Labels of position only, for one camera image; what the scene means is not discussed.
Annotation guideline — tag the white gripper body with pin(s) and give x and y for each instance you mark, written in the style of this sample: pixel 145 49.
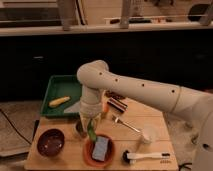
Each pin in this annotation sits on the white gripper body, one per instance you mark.
pixel 90 112

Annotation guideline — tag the green pepper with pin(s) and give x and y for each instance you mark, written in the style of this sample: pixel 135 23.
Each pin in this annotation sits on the green pepper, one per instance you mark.
pixel 91 132

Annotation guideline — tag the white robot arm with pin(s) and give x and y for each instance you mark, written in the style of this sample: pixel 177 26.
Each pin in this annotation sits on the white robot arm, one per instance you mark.
pixel 196 107

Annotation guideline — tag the small metal cup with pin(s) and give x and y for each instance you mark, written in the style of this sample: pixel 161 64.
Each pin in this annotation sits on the small metal cup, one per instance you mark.
pixel 79 129

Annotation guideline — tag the translucent plastic cup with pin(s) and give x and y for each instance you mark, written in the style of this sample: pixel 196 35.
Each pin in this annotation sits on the translucent plastic cup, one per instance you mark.
pixel 148 134

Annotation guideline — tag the grey triangular wedge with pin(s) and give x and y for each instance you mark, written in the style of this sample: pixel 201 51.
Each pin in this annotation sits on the grey triangular wedge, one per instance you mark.
pixel 73 108

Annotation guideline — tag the yellow orange fruit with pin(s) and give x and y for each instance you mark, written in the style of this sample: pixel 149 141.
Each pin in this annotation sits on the yellow orange fruit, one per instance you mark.
pixel 105 109

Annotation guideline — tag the bunch of dark grapes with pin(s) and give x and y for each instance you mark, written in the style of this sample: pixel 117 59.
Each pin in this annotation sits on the bunch of dark grapes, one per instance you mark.
pixel 114 95

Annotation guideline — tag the metal fork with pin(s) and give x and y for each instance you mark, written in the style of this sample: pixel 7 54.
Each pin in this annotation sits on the metal fork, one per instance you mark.
pixel 118 120

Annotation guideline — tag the black striped box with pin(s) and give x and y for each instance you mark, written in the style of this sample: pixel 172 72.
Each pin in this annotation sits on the black striped box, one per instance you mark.
pixel 120 106

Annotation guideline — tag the yellow corn cob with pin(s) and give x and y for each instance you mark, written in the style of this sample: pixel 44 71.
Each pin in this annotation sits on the yellow corn cob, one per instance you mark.
pixel 56 102

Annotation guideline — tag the orange plate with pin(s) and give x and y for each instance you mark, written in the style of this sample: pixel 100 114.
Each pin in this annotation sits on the orange plate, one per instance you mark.
pixel 88 149

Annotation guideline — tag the blue sponge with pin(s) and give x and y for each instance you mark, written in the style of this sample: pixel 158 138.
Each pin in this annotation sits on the blue sponge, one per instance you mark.
pixel 100 148

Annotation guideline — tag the green plastic tray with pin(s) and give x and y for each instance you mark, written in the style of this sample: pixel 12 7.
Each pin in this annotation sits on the green plastic tray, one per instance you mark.
pixel 60 86

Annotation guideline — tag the dark red bowl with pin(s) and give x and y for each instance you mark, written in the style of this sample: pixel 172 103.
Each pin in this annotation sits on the dark red bowl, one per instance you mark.
pixel 51 142

